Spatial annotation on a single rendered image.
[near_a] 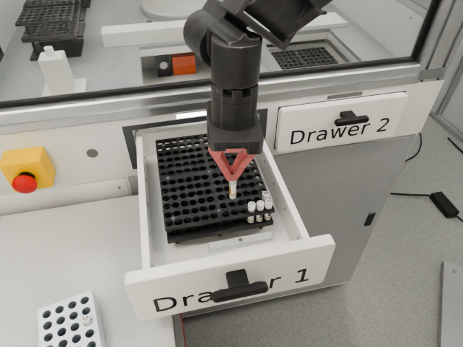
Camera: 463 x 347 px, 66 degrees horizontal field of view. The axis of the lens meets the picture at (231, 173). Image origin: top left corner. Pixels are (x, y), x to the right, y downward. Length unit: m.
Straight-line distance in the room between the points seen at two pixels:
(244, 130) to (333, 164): 0.51
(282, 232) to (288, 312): 0.88
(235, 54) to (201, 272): 0.28
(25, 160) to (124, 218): 0.21
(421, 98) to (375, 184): 0.28
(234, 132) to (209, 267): 0.18
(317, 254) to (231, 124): 0.22
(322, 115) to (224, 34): 0.42
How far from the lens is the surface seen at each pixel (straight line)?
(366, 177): 1.03
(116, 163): 0.78
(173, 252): 0.61
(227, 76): 0.41
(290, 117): 0.76
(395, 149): 1.00
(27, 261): 0.78
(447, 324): 1.63
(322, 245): 0.52
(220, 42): 0.41
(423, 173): 2.19
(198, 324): 1.46
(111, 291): 0.69
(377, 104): 0.84
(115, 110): 0.71
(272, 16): 0.41
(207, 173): 0.64
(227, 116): 0.43
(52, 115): 0.72
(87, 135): 0.74
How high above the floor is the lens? 1.34
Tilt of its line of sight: 44 degrees down
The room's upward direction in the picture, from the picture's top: straight up
